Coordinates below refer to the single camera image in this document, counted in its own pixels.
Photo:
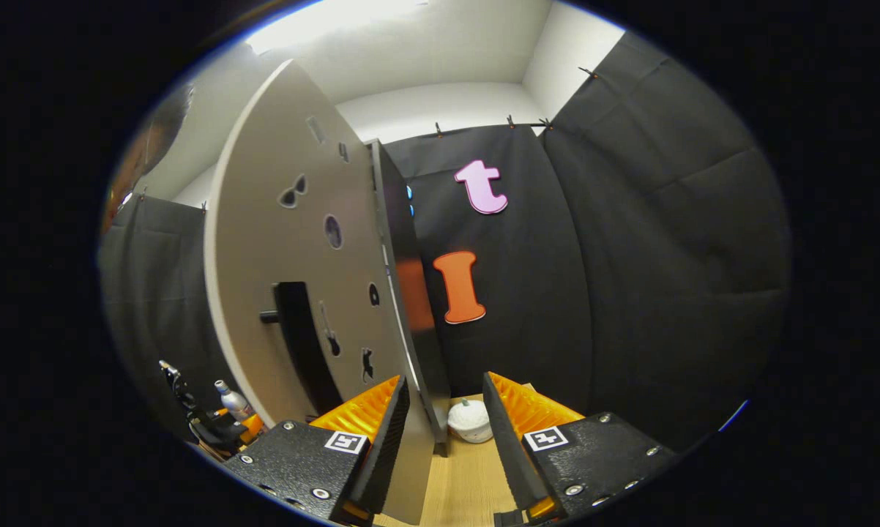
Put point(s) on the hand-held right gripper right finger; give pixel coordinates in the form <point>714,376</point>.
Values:
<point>509,454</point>

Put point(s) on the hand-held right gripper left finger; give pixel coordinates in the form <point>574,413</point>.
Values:
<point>385,454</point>

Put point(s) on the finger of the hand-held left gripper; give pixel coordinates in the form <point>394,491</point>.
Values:
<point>252,427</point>

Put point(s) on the silver bottle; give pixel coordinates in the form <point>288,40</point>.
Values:
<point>233,402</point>

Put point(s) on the grey cabinet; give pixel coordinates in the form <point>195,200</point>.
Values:
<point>411,293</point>

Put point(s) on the beige cabinet door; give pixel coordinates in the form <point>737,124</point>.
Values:
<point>264,219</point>

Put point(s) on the white round ornament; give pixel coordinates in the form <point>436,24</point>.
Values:
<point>469,424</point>

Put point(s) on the black backdrop cloth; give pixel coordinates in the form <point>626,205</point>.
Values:
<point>667,256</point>

